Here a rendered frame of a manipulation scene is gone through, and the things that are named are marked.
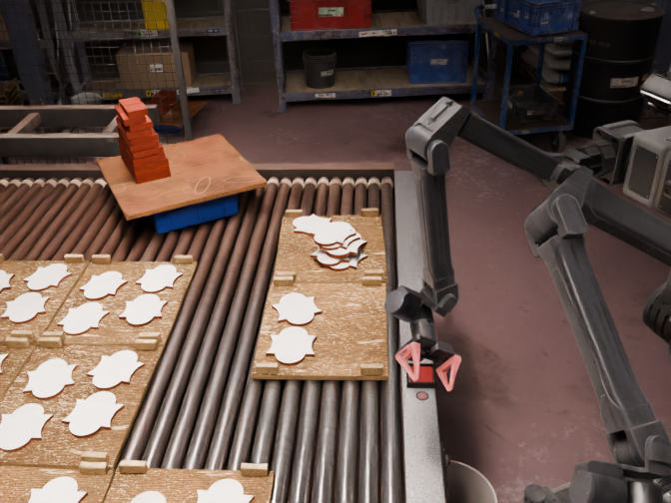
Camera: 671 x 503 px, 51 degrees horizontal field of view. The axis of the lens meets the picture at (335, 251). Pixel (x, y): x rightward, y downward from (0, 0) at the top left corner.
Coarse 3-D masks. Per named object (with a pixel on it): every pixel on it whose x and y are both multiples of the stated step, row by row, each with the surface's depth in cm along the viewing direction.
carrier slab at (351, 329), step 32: (288, 288) 211; (320, 288) 210; (352, 288) 210; (384, 288) 209; (320, 320) 197; (352, 320) 197; (384, 320) 196; (256, 352) 187; (320, 352) 186; (352, 352) 185; (384, 352) 185
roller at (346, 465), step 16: (352, 384) 178; (352, 400) 173; (352, 416) 168; (352, 432) 164; (352, 448) 160; (352, 464) 157; (336, 480) 154; (352, 480) 153; (336, 496) 150; (352, 496) 150
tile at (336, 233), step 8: (328, 224) 230; (336, 224) 229; (344, 224) 229; (312, 232) 225; (320, 232) 225; (328, 232) 225; (336, 232) 225; (344, 232) 225; (352, 232) 225; (320, 240) 221; (328, 240) 221; (336, 240) 221; (344, 240) 222
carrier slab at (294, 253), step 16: (288, 224) 244; (352, 224) 243; (368, 224) 242; (288, 240) 235; (304, 240) 235; (368, 240) 233; (288, 256) 226; (304, 256) 226; (368, 256) 225; (384, 256) 224; (304, 272) 218; (320, 272) 218; (336, 272) 217; (352, 272) 217; (384, 272) 217
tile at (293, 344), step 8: (288, 328) 193; (296, 328) 193; (272, 336) 190; (280, 336) 190; (288, 336) 190; (296, 336) 190; (304, 336) 190; (312, 336) 190; (272, 344) 187; (280, 344) 187; (288, 344) 187; (296, 344) 187; (304, 344) 187; (312, 344) 188; (272, 352) 185; (280, 352) 184; (288, 352) 184; (296, 352) 184; (304, 352) 184; (312, 352) 184; (280, 360) 182; (288, 360) 182; (296, 360) 182
